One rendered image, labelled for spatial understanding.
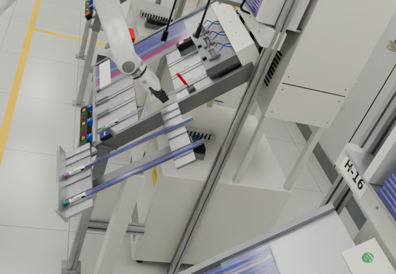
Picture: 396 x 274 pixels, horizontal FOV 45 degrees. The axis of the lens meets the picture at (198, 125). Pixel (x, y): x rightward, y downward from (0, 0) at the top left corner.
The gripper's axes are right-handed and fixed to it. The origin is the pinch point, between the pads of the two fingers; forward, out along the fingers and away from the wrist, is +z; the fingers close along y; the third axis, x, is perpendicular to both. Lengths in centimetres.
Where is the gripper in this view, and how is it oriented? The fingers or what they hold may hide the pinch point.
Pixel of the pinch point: (162, 96)
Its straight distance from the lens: 196.8
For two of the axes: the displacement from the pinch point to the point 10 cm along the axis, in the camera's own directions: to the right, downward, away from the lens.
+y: -1.8, -5.7, 8.0
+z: 5.8, 6.0, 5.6
